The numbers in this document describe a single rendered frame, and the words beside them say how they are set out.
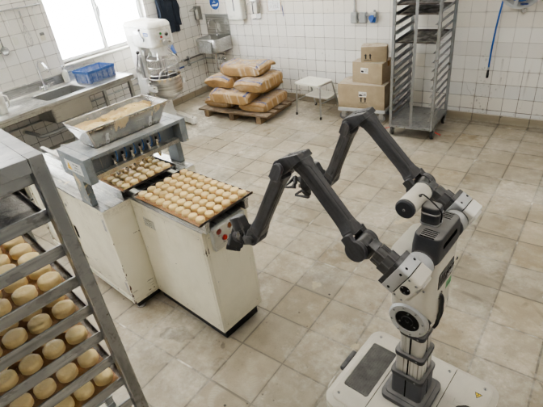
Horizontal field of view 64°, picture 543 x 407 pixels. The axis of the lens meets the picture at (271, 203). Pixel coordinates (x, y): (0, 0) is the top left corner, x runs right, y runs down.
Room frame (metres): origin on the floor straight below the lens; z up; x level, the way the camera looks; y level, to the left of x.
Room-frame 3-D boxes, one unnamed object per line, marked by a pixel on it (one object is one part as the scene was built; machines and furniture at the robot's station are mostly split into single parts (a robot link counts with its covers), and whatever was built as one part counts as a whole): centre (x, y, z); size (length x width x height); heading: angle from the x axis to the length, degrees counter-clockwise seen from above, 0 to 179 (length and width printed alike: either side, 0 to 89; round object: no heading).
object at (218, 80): (6.32, 0.35, 0.47); 0.72 x 0.42 x 0.17; 141
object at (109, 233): (2.95, 1.20, 0.42); 1.28 x 0.72 x 0.84; 45
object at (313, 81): (5.70, -0.79, 0.23); 0.45 x 0.45 x 0.46; 43
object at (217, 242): (1.99, 0.25, 0.77); 0.24 x 0.04 x 0.14; 135
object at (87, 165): (2.61, 0.86, 1.01); 0.72 x 0.33 x 0.34; 135
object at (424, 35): (4.74, -1.82, 1.05); 0.60 x 0.40 x 0.01; 144
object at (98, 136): (2.61, 0.86, 1.25); 0.56 x 0.29 x 0.14; 135
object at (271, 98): (5.96, -0.09, 0.19); 0.72 x 0.42 x 0.15; 145
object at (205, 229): (2.59, 1.05, 0.87); 2.01 x 0.03 x 0.07; 45
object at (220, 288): (2.25, 0.51, 0.45); 0.70 x 0.34 x 0.90; 45
